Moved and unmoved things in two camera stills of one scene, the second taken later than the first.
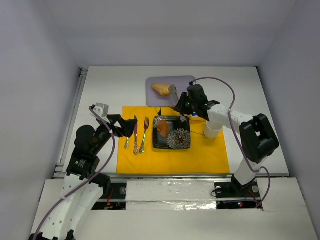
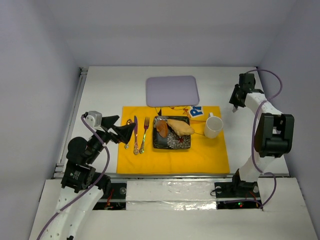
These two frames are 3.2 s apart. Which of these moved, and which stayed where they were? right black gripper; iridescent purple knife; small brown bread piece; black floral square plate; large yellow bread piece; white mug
Moved: large yellow bread piece; right black gripper
Stayed: black floral square plate; iridescent purple knife; white mug; small brown bread piece
